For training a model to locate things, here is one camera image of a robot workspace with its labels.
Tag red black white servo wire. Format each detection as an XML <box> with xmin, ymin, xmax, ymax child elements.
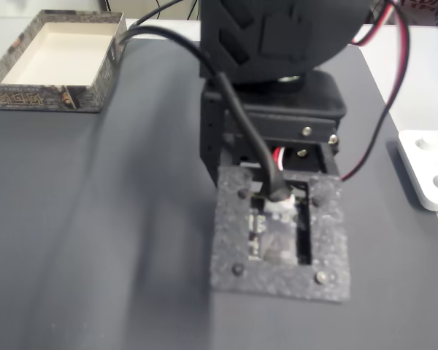
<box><xmin>339</xmin><ymin>0</ymin><xmax>413</xmax><ymax>182</ymax></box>

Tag thick black camera cable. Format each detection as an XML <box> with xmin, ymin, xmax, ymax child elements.
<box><xmin>118</xmin><ymin>26</ymin><xmax>290</xmax><ymax>203</ymax></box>

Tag thin black cable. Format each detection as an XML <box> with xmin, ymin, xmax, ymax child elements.
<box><xmin>126</xmin><ymin>0</ymin><xmax>182</xmax><ymax>29</ymax></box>

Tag white device with round knobs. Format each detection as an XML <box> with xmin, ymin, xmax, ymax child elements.
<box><xmin>397</xmin><ymin>129</ymin><xmax>438</xmax><ymax>212</ymax></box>

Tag black textured camera mount plate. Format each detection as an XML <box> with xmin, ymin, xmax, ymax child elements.
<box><xmin>209</xmin><ymin>166</ymin><xmax>352</xmax><ymax>306</ymax></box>

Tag dark red printed object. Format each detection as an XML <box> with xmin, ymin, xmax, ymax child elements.
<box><xmin>400</xmin><ymin>0</ymin><xmax>438</xmax><ymax>26</ymax></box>

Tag open cardboard box, patterned sides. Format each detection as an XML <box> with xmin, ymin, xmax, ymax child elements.
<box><xmin>0</xmin><ymin>9</ymin><xmax>128</xmax><ymax>114</ymax></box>

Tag dark grey table mat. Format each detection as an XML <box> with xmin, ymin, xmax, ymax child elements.
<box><xmin>0</xmin><ymin>36</ymin><xmax>438</xmax><ymax>350</ymax></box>

